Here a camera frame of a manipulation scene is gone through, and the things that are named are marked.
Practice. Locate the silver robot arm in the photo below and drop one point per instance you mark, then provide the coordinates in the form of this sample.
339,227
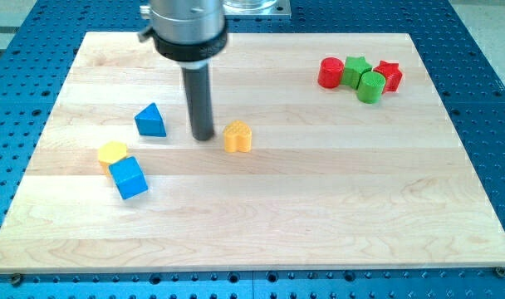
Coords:
185,30

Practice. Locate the wooden board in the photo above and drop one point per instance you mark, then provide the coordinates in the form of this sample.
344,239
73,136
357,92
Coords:
330,182

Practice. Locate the yellow heart block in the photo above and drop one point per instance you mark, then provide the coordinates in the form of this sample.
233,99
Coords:
237,137

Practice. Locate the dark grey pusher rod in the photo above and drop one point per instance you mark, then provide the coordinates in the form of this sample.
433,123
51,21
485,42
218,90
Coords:
198,95

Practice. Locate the blue triangle block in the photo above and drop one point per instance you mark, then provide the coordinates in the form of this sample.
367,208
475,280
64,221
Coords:
149,122

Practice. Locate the red cylinder block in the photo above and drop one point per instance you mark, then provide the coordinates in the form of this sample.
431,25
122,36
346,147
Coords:
331,72

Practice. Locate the blue cube block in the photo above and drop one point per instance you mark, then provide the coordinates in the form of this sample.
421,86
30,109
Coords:
128,177

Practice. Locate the green star block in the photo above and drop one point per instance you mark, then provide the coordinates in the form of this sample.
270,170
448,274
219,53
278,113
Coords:
355,68

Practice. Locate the green cylinder block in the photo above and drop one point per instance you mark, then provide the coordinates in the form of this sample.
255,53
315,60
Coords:
371,86

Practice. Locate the yellow hexagon block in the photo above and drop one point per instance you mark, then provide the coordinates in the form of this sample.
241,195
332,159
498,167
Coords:
111,153

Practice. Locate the red star block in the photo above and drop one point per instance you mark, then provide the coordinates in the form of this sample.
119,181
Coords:
392,74

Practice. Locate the clear acrylic robot mount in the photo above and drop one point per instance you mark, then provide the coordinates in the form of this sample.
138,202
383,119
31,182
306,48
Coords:
257,8

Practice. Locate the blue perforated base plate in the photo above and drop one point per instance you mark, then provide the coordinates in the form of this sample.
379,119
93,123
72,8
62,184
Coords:
36,62

